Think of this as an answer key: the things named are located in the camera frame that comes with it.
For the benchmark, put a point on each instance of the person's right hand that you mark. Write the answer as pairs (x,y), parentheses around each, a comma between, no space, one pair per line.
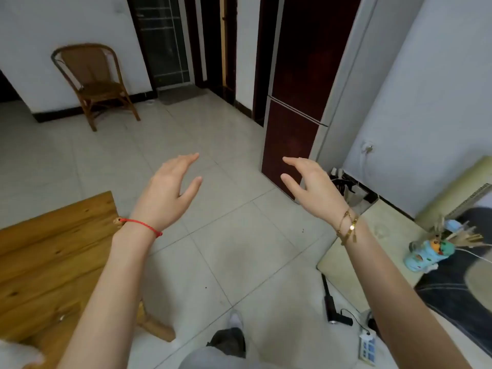
(317,190)

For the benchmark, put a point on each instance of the person's left hand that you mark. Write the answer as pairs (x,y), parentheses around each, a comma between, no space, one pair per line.
(161,199)

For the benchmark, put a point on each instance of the person's right thumb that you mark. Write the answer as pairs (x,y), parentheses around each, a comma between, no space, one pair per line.
(290,184)

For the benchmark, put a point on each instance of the person's left thumb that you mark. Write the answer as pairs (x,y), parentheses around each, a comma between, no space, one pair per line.
(191,189)

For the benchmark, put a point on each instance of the person's left forearm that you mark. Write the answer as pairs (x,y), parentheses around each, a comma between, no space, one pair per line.
(111,295)

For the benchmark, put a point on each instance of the person's right forearm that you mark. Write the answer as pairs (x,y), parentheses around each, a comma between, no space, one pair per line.
(396,299)

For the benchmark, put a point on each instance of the black bag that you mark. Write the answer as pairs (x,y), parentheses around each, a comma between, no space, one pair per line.
(355,192)

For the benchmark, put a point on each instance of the grey door mat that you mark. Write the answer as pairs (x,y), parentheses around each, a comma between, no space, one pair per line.
(181,94)

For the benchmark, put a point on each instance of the dark red refrigerator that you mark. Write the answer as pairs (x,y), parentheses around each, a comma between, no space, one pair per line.
(307,72)

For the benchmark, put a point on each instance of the black rod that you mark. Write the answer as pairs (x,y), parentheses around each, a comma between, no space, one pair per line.
(328,299)

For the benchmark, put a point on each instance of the person's white shoe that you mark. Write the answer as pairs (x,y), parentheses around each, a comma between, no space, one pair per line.
(235,319)

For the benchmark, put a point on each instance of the brown rattan chair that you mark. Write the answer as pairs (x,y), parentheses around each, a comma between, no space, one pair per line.
(94,82)

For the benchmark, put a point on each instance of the black power adapter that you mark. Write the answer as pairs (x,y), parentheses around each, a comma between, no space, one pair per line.
(346,320)

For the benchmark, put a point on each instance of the glass door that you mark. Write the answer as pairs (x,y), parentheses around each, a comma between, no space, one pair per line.
(163,38)

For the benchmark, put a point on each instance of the blue cartoon utensil holder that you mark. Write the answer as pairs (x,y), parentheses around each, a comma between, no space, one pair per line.
(426,257)

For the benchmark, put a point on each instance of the beige air conditioner unit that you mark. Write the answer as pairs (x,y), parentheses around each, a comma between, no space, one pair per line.
(449,195)

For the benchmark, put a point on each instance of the person's grey trouser leg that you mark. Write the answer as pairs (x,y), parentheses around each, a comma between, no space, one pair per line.
(226,347)

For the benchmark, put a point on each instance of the wooden table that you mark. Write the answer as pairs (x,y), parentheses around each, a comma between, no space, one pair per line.
(42,261)

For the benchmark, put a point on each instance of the bunch of wooden utensils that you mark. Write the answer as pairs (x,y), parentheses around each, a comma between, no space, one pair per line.
(461,236)

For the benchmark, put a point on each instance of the white power strip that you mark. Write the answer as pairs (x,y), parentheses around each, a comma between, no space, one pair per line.
(367,347)

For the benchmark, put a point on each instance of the dark blue patterned cloth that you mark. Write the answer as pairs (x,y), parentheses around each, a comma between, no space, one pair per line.
(453,280)

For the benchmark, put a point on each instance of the white fluffy cloth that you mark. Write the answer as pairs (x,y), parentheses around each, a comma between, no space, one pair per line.
(17,355)

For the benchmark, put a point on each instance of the white wall socket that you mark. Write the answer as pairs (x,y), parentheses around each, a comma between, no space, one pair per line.
(367,147)

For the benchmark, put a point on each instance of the dark wooden door frame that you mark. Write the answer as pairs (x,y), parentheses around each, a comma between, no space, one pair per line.
(215,46)

